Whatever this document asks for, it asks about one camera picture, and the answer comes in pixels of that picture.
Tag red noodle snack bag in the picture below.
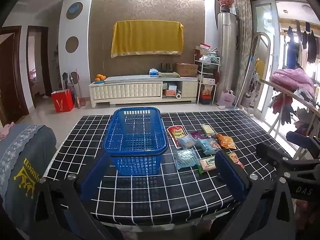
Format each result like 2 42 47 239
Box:
228 152 244 169

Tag green white cracker pack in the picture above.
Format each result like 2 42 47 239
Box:
198 156 216 174

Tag orange snack pouch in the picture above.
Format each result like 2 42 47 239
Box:
216 134 236 150

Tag light blue cartoon snack bag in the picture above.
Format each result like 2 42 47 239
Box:
199 138 221 155

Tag blue striped cracker bag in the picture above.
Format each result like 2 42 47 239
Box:
174 149 200 170
177 134 195 149

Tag clear pack yellow crackers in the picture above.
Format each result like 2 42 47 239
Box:
201 124 215 135

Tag purple snack packet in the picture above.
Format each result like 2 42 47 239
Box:
190 131 207 141

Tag red yellow snack pouch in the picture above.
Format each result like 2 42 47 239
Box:
167 125 187 149

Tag black white grid tablecloth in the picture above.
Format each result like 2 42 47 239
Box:
46 111 284 226

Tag clothes drying rack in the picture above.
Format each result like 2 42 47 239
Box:
260 78 320 160

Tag blue plastic basket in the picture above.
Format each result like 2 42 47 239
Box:
103 107 169 176

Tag grey queen cushion chair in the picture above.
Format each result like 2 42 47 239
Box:
1 124 56 222

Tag broom and dustpan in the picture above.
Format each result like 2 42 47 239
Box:
69 71 86 108

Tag pink gift bag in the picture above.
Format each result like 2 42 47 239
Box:
217 90 235 108

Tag red gift bag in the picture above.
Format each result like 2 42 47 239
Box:
51 89 74 113

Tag pink blanket on rack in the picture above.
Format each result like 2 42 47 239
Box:
270 68 315 96

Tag oranges in blue bowl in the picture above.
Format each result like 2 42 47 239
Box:
94 74 106 84

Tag white tv cabinet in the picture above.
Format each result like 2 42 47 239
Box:
89 75 198 108

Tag orange box in cabinet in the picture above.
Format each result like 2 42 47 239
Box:
163 89 176 97

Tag cardboard box on cabinet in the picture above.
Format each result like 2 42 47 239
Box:
174 63 198 77

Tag green folded cloth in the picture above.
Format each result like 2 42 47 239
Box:
158 72 180 78

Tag blue tissue box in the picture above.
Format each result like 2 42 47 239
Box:
149 68 159 77

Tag yellow cloth covered tv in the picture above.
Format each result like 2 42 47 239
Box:
111 20 184 58

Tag silver standing air conditioner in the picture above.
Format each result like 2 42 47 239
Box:
215 12 238 101

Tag patterned curtain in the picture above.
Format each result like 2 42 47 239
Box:
234 0 253 105

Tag red flower vase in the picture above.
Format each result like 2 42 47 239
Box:
217 0 234 13

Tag white wire shelf rack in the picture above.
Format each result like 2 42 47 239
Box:
194 52 221 104

